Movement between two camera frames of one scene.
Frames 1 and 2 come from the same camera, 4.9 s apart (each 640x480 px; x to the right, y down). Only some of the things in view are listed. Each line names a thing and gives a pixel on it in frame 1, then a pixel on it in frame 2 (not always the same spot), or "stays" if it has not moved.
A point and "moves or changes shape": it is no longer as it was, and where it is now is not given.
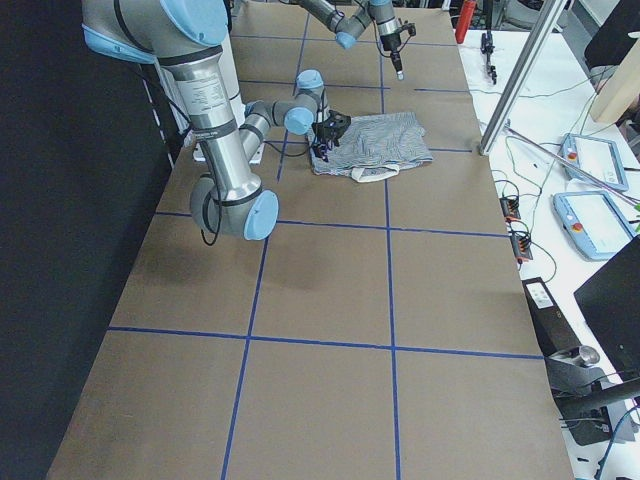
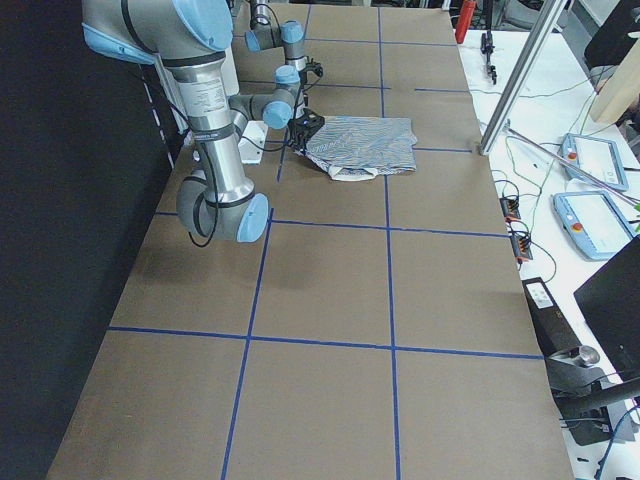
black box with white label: [554, 331] stays
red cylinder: [464, 20] stays
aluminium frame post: [521, 76] stays
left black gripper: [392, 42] to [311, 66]
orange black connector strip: [521, 242] stays
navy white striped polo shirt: [374, 147] moves or changes shape
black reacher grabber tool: [486, 46] stays
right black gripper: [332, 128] to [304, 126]
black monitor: [610, 299] stays
